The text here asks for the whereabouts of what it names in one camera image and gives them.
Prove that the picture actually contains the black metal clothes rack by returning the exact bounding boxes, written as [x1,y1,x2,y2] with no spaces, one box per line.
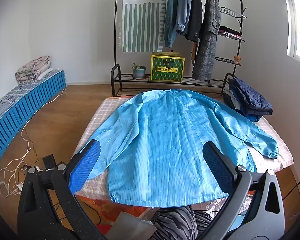
[111,0,248,98]

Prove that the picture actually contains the blue denim jacket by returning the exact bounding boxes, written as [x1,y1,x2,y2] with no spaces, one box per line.
[175,0,192,36]

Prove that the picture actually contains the light blue striped coat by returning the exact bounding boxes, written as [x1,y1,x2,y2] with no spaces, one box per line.
[76,88,280,208]

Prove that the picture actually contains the teal denim jacket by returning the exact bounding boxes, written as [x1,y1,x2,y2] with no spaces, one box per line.
[164,0,178,48]

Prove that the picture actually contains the grey plaid coat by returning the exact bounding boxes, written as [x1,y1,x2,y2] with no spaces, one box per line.
[191,0,221,81]

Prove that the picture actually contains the folded floral quilt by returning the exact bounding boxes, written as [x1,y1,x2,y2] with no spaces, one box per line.
[15,56,52,85]

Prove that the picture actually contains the black power adapter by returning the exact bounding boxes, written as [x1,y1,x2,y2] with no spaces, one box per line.
[42,155,57,170]

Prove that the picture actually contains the person's leg zebra trousers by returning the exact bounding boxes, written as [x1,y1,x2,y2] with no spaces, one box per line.
[151,205,215,240]

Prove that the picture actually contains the grey plastic bag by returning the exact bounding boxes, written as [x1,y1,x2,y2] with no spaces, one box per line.
[111,211,157,240]

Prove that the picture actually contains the pile of folded clothes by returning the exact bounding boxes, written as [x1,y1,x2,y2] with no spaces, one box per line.
[224,79,264,122]

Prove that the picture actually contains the yellow green gift bag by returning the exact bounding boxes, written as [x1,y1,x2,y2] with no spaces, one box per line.
[150,51,185,82]

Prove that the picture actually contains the grey checked mattress sheet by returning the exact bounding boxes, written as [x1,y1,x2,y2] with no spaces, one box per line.
[0,69,63,128]

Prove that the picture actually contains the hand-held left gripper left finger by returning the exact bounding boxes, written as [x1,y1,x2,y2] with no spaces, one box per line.
[17,139,108,240]

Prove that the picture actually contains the folded pink black clothes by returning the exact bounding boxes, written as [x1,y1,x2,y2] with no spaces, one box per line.
[219,26,243,39]

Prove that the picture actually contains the orange floral bedding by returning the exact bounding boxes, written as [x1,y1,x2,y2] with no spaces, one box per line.
[76,194,255,230]

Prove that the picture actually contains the navy quilted jacket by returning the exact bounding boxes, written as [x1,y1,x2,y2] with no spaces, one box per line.
[229,76,273,117]

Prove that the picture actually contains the potted plant teal pot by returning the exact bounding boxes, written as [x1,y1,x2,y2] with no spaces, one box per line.
[131,62,147,80]

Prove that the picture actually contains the green white striped cloth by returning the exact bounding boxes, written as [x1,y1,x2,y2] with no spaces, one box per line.
[122,0,168,53]

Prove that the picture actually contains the pink checked blanket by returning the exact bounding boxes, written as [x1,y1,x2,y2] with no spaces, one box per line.
[75,96,294,205]

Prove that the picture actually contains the black blazer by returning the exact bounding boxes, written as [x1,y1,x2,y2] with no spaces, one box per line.
[185,0,203,42]

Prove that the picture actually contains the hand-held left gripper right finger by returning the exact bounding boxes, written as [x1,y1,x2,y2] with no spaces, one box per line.
[204,141,287,240]

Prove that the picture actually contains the white cable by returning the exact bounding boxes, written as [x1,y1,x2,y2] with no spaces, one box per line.
[0,87,67,200]

